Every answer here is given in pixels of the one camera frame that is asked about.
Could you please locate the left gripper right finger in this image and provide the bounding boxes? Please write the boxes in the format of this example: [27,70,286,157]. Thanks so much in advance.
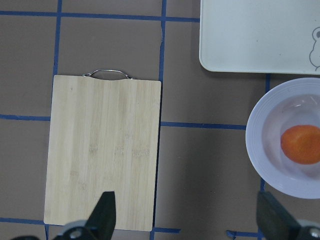
[256,191,302,240]

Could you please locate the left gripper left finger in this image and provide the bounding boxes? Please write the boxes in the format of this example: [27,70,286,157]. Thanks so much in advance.
[86,191,116,240]

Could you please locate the orange fruit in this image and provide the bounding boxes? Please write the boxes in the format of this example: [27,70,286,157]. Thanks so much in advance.
[280,125,320,165]

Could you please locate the white round plate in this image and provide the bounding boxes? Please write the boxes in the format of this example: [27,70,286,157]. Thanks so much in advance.
[245,77,320,199]

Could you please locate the cream bear tray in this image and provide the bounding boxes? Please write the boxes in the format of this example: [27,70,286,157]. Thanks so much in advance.
[199,0,320,75]

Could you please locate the bamboo cutting board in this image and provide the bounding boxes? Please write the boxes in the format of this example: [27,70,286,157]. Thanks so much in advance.
[43,74,162,232]

